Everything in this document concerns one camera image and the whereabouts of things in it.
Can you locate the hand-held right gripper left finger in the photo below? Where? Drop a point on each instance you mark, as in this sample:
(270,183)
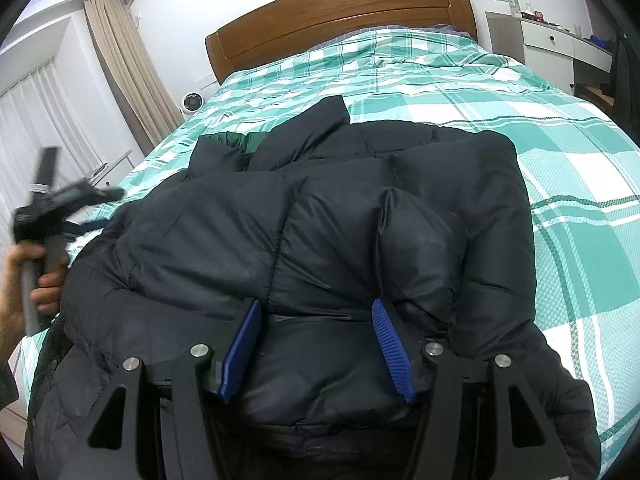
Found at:
(242,350)

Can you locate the green bottle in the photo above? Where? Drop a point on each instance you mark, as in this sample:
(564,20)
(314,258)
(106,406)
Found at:
(511,2)

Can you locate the beige curtain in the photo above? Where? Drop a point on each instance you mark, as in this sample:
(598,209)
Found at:
(130,70)

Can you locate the wooden chair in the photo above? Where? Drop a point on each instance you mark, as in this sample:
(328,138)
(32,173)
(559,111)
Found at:
(592,92)

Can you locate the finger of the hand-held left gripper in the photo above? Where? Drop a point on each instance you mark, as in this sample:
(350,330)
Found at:
(105,193)
(87,228)

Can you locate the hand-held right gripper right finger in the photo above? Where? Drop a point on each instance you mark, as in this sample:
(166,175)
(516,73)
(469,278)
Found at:
(392,350)

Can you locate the black puffer jacket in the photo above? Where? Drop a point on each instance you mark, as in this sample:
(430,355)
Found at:
(350,200)

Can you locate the chair with dark coat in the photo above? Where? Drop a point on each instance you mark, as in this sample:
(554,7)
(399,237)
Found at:
(627,80)

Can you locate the person's left forearm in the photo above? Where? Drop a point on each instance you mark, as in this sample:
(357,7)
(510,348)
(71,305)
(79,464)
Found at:
(10,332)

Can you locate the grey blue pillow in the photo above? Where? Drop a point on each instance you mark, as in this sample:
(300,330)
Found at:
(442,28)

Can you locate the person's left hand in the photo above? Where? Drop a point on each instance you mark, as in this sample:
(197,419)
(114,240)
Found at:
(47,287)

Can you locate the bed with green plaid sheet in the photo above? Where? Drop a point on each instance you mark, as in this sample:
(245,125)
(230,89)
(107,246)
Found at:
(575,185)

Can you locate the small white fan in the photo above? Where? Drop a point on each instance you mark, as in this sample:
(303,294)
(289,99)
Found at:
(191,103)

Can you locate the blue cloth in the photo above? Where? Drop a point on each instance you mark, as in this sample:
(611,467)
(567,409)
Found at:
(600,42)

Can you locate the white sheer curtain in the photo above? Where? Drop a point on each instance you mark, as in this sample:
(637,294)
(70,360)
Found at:
(45,115)

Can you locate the small red box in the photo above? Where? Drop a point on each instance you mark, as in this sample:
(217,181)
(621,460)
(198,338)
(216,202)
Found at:
(537,14)

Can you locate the wooden headboard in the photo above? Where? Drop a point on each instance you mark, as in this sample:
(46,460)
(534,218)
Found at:
(340,15)

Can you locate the white desk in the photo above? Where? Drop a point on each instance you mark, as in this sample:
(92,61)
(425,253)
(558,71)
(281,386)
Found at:
(545,40)

